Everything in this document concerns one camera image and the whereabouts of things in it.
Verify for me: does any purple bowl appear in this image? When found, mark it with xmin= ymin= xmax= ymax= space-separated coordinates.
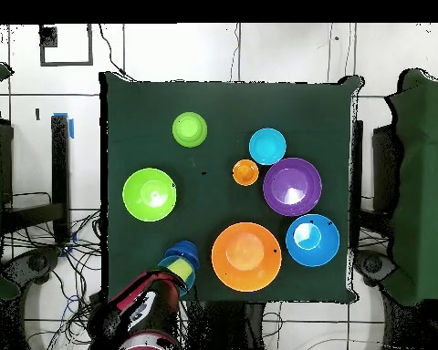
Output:
xmin=262 ymin=157 xmax=323 ymax=218

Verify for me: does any yellow cup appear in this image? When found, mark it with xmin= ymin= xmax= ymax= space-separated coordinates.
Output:
xmin=166 ymin=259 xmax=193 ymax=283

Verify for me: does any black square floor frame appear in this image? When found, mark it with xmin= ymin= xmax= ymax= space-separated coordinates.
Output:
xmin=39 ymin=24 xmax=94 ymax=67

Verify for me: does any dark green tablecloth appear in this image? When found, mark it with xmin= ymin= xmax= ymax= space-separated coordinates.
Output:
xmin=99 ymin=70 xmax=362 ymax=304

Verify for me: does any dark grey seat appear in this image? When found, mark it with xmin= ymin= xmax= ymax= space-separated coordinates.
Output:
xmin=353 ymin=249 xmax=396 ymax=289

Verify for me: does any large blue bowl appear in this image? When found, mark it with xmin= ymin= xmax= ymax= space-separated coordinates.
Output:
xmin=285 ymin=213 xmax=341 ymax=268

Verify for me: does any small green bowl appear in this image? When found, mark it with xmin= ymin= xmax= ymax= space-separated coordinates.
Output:
xmin=172 ymin=111 xmax=209 ymax=149

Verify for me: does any orange cup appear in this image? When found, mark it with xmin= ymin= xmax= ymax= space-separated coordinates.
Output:
xmin=232 ymin=159 xmax=260 ymax=187

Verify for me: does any small dark blue bowl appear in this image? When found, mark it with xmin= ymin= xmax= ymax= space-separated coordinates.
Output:
xmin=163 ymin=240 xmax=201 ymax=273

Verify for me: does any large green bowl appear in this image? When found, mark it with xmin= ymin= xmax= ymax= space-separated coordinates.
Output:
xmin=122 ymin=167 xmax=177 ymax=222

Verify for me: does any translucent blue ridged bowl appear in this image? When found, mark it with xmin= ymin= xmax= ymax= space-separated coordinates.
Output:
xmin=157 ymin=254 xmax=197 ymax=297

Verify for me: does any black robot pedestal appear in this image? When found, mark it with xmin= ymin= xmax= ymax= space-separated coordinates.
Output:
xmin=185 ymin=301 xmax=267 ymax=350

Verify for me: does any large orange bowl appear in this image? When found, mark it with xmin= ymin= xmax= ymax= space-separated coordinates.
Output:
xmin=211 ymin=221 xmax=283 ymax=293

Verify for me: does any small light blue bowl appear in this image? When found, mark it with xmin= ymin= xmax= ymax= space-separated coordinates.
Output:
xmin=248 ymin=127 xmax=288 ymax=166

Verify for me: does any black metal stand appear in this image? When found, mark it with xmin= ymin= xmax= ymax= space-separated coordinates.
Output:
xmin=1 ymin=114 xmax=71 ymax=243

